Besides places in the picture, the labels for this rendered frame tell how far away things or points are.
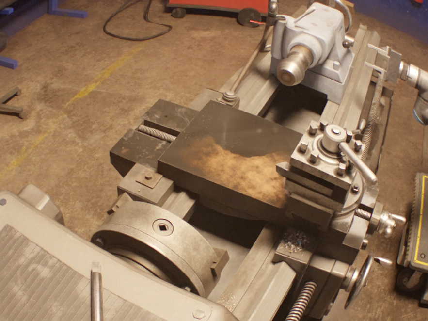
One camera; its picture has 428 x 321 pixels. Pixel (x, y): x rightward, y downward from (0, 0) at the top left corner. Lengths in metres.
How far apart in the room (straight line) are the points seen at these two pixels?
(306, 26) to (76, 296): 1.35
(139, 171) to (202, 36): 2.62
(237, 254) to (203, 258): 0.58
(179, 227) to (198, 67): 2.71
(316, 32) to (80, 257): 1.26
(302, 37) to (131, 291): 1.23
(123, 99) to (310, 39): 1.80
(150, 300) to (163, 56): 3.13
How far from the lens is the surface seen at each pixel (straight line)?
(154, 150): 1.55
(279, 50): 1.81
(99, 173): 2.76
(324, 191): 1.21
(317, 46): 1.70
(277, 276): 1.30
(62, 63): 3.80
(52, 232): 0.74
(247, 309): 1.26
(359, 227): 1.44
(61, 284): 0.68
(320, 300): 1.54
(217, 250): 0.97
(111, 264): 0.70
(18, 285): 0.69
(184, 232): 0.91
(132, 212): 0.93
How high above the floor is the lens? 1.90
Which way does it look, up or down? 43 degrees down
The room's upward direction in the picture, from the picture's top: 6 degrees clockwise
